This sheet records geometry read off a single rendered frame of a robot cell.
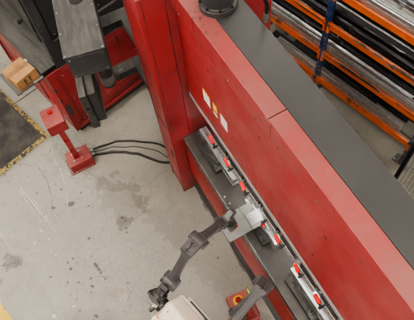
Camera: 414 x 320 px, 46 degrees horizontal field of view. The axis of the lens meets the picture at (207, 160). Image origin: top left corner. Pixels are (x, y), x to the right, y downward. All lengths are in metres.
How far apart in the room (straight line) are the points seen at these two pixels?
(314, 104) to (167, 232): 2.52
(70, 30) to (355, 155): 1.84
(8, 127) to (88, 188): 1.16
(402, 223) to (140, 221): 2.90
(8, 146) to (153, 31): 2.79
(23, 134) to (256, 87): 3.44
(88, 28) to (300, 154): 1.60
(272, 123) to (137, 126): 2.98
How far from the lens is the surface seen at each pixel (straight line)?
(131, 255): 4.34
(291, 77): 2.21
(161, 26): 2.80
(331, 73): 4.66
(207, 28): 2.41
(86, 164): 4.76
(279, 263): 3.30
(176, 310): 2.72
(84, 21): 3.10
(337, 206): 1.92
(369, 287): 2.12
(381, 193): 1.98
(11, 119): 5.38
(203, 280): 4.18
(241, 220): 3.26
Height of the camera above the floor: 4.03
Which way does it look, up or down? 61 degrees down
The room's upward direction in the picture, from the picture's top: 8 degrees counter-clockwise
